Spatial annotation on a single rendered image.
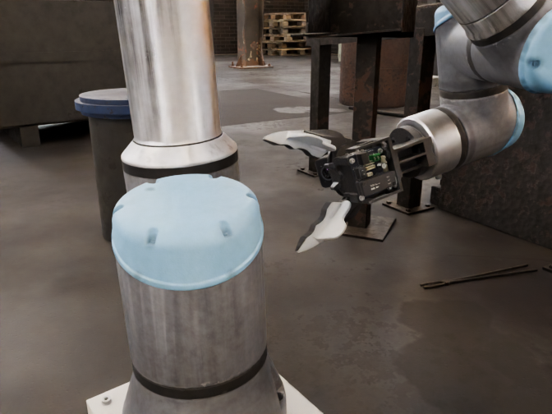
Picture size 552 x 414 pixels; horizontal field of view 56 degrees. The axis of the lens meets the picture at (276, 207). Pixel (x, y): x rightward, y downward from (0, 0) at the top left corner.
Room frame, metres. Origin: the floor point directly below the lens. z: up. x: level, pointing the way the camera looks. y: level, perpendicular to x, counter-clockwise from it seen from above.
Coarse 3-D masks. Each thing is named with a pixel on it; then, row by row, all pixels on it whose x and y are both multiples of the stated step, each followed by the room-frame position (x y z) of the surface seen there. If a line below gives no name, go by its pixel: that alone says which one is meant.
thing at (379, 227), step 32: (320, 0) 1.63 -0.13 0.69; (352, 0) 1.70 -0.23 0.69; (384, 0) 1.66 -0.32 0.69; (416, 0) 1.62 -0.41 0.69; (320, 32) 1.64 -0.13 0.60; (352, 32) 1.69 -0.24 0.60; (384, 32) 1.65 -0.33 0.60; (352, 128) 1.56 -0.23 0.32; (352, 224) 1.55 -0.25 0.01; (384, 224) 1.57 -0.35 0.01
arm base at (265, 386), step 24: (264, 360) 0.48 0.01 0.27; (144, 384) 0.44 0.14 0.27; (216, 384) 0.43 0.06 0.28; (240, 384) 0.44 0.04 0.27; (264, 384) 0.47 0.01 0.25; (144, 408) 0.44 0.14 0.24; (168, 408) 0.43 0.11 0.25; (192, 408) 0.42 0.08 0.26; (216, 408) 0.42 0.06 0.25; (240, 408) 0.43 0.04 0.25; (264, 408) 0.45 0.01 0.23
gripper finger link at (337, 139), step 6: (306, 132) 0.65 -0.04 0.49; (312, 132) 0.66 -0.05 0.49; (318, 132) 0.66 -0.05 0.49; (324, 132) 0.67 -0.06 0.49; (330, 132) 0.67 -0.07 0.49; (336, 132) 0.67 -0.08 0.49; (324, 138) 0.66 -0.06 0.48; (330, 138) 0.66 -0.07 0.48; (336, 138) 0.67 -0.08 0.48; (342, 138) 0.67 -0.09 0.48; (336, 144) 0.66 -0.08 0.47; (342, 144) 0.67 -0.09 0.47; (348, 144) 0.68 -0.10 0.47
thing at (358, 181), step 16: (400, 128) 0.69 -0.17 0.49; (352, 144) 0.67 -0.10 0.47; (368, 144) 0.61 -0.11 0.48; (400, 144) 0.66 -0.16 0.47; (416, 144) 0.64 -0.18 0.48; (336, 160) 0.65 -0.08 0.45; (352, 160) 0.62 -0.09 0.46; (368, 160) 0.61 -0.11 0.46; (384, 160) 0.63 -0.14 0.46; (400, 160) 0.63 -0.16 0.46; (416, 160) 0.66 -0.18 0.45; (432, 160) 0.64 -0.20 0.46; (336, 176) 0.66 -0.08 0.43; (352, 176) 0.63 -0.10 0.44; (368, 176) 0.62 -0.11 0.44; (384, 176) 0.61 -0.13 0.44; (400, 176) 0.62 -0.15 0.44; (416, 176) 0.67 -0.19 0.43; (352, 192) 0.63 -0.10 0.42; (368, 192) 0.60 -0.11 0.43; (384, 192) 0.63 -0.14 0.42
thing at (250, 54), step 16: (240, 0) 8.15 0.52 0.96; (256, 0) 8.28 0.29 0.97; (240, 16) 8.16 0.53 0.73; (256, 16) 8.28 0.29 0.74; (240, 32) 8.17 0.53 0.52; (256, 32) 8.28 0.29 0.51; (240, 48) 8.18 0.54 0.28; (256, 48) 8.28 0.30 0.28; (240, 64) 8.12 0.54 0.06; (256, 64) 8.27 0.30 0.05
